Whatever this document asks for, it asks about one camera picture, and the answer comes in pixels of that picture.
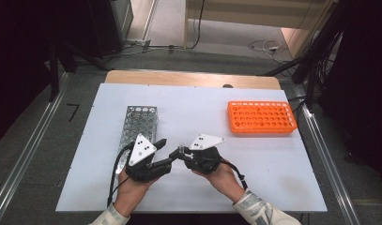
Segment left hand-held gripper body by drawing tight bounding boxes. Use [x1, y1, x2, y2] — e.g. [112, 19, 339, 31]
[125, 133, 173, 184]

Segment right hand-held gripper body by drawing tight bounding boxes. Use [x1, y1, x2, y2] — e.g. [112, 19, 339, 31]
[184, 133, 226, 175]

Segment metal test tube rack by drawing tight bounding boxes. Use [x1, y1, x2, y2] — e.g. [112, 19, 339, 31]
[115, 105, 159, 176]

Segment orange test tube rack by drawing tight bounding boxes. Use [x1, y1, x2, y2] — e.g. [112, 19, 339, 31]
[226, 100, 298, 135]

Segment person's right hand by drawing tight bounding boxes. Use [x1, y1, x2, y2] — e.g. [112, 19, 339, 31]
[201, 163, 246, 204]

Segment person's left hand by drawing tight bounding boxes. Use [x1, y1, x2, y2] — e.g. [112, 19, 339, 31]
[113, 168, 155, 217]

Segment white board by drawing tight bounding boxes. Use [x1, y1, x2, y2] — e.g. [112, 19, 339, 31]
[55, 82, 328, 214]

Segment black metal stand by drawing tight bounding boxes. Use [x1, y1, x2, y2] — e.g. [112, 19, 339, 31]
[263, 0, 343, 107]
[47, 40, 112, 102]

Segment black cabinet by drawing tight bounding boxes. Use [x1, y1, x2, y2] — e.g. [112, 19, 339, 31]
[88, 0, 134, 59]

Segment beige wooden cabinet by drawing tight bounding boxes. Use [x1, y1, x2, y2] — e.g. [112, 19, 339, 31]
[183, 0, 340, 59]

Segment dark curtain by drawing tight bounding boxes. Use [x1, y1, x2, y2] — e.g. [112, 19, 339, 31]
[318, 0, 382, 188]
[0, 0, 93, 144]

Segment right hand-held gripper cable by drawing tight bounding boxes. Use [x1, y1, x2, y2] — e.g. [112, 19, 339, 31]
[220, 157, 249, 191]

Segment hand-held gripper cable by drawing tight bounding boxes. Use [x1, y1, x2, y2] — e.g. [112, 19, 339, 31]
[220, 157, 249, 191]
[107, 142, 135, 207]

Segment left hand-held gripper cable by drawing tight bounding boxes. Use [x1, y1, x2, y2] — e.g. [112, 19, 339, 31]
[107, 142, 135, 207]

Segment black floor cables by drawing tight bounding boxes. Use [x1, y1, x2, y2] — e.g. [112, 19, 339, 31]
[103, 38, 185, 59]

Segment aluminium rail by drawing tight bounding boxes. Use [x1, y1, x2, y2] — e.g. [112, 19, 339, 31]
[0, 71, 70, 225]
[293, 83, 361, 225]

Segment black hanging cable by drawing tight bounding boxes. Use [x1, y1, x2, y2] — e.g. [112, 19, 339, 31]
[185, 0, 206, 51]

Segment white cable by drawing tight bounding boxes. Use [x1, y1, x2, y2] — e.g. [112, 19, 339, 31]
[248, 38, 283, 64]

